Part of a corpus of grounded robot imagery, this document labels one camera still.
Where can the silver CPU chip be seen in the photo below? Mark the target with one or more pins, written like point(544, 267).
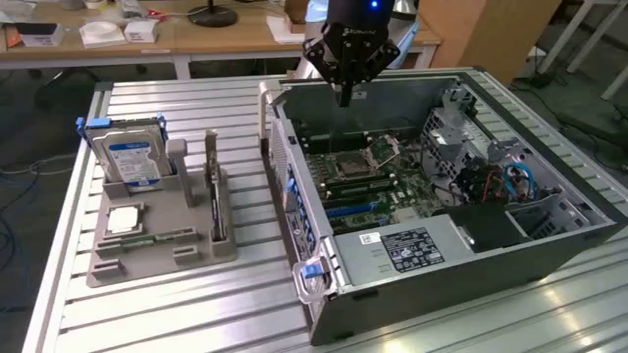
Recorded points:
point(123, 220)

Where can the hard disk in blue carrier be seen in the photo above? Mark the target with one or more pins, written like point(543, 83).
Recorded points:
point(130, 158)

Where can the black lamp base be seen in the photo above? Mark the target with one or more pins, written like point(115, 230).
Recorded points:
point(212, 16)

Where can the metal socket cover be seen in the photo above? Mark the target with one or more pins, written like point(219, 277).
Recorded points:
point(387, 149)

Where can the wooden desk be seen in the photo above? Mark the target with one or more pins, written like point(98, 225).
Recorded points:
point(220, 40)

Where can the white paper stack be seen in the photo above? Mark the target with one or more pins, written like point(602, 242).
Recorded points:
point(284, 29)

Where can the green RAM stick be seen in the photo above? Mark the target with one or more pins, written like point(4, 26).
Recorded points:
point(147, 239)

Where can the grey power supply unit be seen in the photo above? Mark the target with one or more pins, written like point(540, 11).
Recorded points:
point(354, 257)

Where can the white table frame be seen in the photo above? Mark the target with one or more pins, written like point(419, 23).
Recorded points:
point(586, 22)

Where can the white box with black lid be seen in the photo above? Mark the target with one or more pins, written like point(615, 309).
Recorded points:
point(39, 35)

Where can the white box with label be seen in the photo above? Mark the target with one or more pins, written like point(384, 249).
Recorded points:
point(142, 32)

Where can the open black PC case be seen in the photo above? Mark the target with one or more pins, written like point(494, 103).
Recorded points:
point(442, 301)

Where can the green motherboard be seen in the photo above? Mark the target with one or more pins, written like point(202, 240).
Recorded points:
point(412, 187)

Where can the grey parts rack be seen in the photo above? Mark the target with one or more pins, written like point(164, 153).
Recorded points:
point(156, 257)

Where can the wooden cabinet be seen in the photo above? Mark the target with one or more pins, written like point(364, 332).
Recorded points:
point(491, 36)

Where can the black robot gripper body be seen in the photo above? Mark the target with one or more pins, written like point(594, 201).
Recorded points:
point(360, 33)

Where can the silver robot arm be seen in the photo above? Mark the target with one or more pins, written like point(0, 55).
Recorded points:
point(308, 68)

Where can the blue expansion slot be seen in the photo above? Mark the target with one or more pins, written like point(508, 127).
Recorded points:
point(355, 211)

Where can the metal disk bay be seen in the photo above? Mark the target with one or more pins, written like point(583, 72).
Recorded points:
point(550, 217)

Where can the black chair base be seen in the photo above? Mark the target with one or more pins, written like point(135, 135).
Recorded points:
point(59, 82)

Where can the black graphics card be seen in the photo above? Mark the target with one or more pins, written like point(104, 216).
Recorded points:
point(216, 184)

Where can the silver chipset heatsink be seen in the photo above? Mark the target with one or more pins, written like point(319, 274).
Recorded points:
point(406, 216)

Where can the CPU socket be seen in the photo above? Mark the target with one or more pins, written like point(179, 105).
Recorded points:
point(351, 166)

